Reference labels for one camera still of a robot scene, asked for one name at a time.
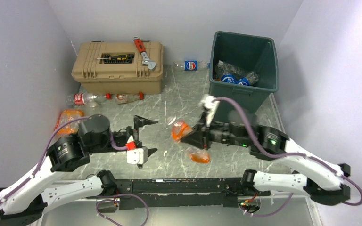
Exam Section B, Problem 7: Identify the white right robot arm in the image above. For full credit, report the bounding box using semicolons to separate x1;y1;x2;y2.
180;122;351;206

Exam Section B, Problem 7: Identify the crushed orange bottle left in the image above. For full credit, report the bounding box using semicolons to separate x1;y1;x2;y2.
55;109;85;137

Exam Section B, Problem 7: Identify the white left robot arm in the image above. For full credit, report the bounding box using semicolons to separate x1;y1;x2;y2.
0;114;156;226

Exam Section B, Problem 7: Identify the clear bottle red label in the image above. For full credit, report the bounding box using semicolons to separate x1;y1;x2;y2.
66;92;112;106

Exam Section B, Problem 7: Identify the blue cap bottle behind bin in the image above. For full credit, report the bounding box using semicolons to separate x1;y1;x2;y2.
173;60;210;71

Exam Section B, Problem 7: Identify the black yellow screwdriver in toolbox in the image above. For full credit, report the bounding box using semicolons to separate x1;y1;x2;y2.
96;55;127;60

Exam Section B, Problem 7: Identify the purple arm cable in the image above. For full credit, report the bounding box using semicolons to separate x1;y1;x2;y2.
0;116;132;226
214;97;362;218

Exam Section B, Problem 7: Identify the dark green plastic bin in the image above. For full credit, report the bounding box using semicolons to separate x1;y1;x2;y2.
208;31;279;114

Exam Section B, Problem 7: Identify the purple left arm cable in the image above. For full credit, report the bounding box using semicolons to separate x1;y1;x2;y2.
0;116;132;226

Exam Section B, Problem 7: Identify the blue Pocari bottle white cap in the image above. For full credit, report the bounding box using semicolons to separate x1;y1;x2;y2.
221;73;238;84

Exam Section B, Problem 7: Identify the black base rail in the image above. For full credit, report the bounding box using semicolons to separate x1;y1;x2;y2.
98;178;257;210

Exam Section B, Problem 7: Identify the red handled adjustable wrench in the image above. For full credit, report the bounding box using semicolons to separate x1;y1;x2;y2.
133;36;156;71

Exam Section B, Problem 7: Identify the tan plastic toolbox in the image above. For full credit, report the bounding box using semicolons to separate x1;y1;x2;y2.
71;41;164;94

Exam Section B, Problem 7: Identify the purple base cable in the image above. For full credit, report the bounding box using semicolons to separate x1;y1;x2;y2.
95;193;150;226

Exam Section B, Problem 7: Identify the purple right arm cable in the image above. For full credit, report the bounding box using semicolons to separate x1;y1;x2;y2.
214;97;362;218

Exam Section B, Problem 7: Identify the tall clear bottle white cap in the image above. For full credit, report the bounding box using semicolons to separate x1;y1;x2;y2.
214;61;259;84

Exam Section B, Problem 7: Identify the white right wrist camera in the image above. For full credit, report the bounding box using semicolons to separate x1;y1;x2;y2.
199;94;220;127

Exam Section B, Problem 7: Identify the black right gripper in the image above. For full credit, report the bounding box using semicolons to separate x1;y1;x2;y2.
181;111;249;150

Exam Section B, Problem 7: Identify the clear bottle orange label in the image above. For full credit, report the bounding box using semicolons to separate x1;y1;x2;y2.
166;116;211;164

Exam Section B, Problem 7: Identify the small clear bottle red cap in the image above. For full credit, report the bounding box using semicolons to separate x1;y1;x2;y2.
114;92;144;105

